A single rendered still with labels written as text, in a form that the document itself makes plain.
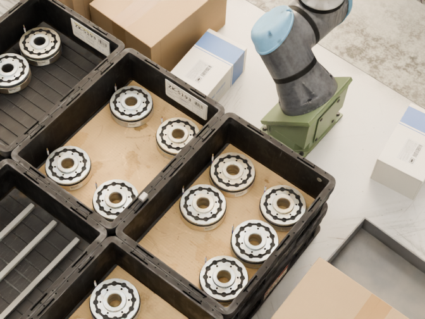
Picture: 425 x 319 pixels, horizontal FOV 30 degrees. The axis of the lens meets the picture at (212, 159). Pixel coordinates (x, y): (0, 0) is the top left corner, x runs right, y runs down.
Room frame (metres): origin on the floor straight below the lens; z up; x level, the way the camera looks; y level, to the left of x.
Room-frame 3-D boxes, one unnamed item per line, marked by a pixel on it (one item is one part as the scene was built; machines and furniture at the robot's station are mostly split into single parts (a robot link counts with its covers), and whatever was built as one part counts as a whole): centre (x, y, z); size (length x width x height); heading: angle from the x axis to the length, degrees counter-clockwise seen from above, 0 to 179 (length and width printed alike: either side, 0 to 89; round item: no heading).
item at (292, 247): (0.82, -0.04, 0.87); 0.40 x 0.30 x 0.11; 145
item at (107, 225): (0.99, 0.21, 0.92); 0.40 x 0.30 x 0.02; 145
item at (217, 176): (0.94, -0.05, 0.86); 0.10 x 0.10 x 0.01
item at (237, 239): (0.77, -0.10, 0.86); 0.10 x 0.10 x 0.01
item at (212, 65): (1.31, 0.03, 0.75); 0.20 x 0.12 x 0.09; 150
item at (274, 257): (0.82, -0.04, 0.92); 0.40 x 0.30 x 0.02; 145
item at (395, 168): (1.10, -0.50, 0.75); 0.20 x 0.12 x 0.09; 151
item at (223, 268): (0.68, -0.04, 0.86); 0.05 x 0.05 x 0.01
